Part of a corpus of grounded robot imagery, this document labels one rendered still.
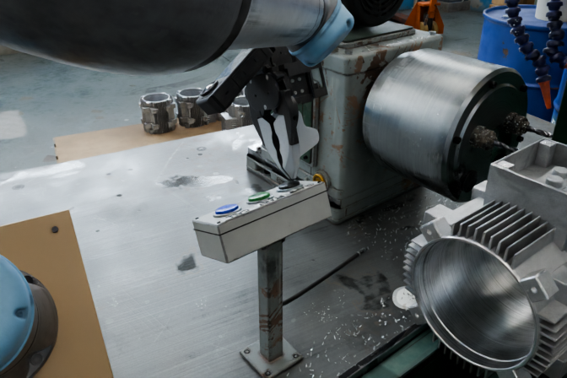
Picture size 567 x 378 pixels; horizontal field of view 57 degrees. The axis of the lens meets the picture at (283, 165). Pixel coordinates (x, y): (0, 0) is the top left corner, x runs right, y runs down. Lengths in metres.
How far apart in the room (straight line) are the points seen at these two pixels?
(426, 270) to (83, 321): 0.44
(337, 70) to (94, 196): 0.64
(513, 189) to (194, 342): 0.52
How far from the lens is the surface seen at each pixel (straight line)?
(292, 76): 0.69
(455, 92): 0.90
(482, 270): 0.77
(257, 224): 0.64
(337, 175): 1.07
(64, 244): 0.76
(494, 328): 0.73
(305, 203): 0.69
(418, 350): 0.71
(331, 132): 1.05
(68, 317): 0.75
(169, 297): 0.96
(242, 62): 0.66
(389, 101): 0.95
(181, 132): 3.24
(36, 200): 1.33
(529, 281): 0.57
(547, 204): 0.63
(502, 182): 0.64
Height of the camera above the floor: 1.42
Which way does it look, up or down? 27 degrees down
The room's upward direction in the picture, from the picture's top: straight up
